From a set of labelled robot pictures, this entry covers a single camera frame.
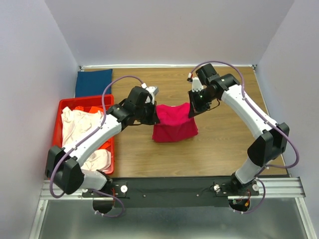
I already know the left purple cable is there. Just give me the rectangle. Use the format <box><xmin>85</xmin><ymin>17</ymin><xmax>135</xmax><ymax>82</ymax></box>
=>
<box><xmin>49</xmin><ymin>75</ymin><xmax>148</xmax><ymax>199</ymax></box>

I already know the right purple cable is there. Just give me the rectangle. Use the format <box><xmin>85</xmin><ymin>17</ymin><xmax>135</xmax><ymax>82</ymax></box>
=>
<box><xmin>189</xmin><ymin>60</ymin><xmax>300</xmax><ymax>170</ymax></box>

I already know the orange t shirt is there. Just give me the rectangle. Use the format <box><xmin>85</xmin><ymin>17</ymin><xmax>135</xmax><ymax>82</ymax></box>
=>
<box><xmin>75</xmin><ymin>106</ymin><xmax>112</xmax><ymax>149</ymax></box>

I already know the purple cable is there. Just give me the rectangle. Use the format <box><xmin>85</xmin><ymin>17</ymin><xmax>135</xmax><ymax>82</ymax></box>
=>
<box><xmin>49</xmin><ymin>75</ymin><xmax>148</xmax><ymax>199</ymax></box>
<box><xmin>189</xmin><ymin>60</ymin><xmax>300</xmax><ymax>170</ymax></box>

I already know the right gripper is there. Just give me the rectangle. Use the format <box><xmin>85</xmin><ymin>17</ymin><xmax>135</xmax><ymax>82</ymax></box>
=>
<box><xmin>187</xmin><ymin>89</ymin><xmax>216</xmax><ymax>118</ymax></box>

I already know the red plastic bin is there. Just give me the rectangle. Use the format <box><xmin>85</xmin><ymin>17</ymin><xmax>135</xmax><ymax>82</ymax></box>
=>
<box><xmin>52</xmin><ymin>96</ymin><xmax>115</xmax><ymax>174</ymax></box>

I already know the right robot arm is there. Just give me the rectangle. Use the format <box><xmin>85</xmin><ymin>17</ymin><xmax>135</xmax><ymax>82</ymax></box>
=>
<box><xmin>187</xmin><ymin>62</ymin><xmax>290</xmax><ymax>195</ymax></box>

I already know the black mounting base plate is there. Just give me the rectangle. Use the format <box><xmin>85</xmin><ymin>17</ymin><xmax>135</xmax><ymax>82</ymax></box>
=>
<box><xmin>82</xmin><ymin>176</ymin><xmax>259</xmax><ymax>213</ymax></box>

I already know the folded blue t shirt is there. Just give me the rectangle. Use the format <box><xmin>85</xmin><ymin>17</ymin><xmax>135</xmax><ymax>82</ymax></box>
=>
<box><xmin>75</xmin><ymin>69</ymin><xmax>113</xmax><ymax>98</ymax></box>

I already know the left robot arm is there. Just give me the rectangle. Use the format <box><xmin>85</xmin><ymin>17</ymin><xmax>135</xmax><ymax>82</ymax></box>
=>
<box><xmin>45</xmin><ymin>84</ymin><xmax>159</xmax><ymax>197</ymax></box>

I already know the magenta t shirt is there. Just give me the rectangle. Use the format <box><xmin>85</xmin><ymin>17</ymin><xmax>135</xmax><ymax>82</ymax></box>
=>
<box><xmin>152</xmin><ymin>103</ymin><xmax>198</xmax><ymax>143</ymax></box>

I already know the pale pink t shirt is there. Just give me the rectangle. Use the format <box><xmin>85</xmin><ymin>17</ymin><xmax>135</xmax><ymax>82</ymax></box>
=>
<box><xmin>61</xmin><ymin>107</ymin><xmax>111</xmax><ymax>171</ymax></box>

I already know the aluminium frame rail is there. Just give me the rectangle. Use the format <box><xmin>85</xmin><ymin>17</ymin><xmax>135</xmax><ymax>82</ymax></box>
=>
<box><xmin>30</xmin><ymin>176</ymin><xmax>318</xmax><ymax>239</ymax></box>

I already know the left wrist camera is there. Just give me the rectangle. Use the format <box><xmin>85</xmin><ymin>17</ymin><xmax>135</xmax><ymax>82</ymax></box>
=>
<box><xmin>141</xmin><ymin>83</ymin><xmax>159</xmax><ymax>105</ymax></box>

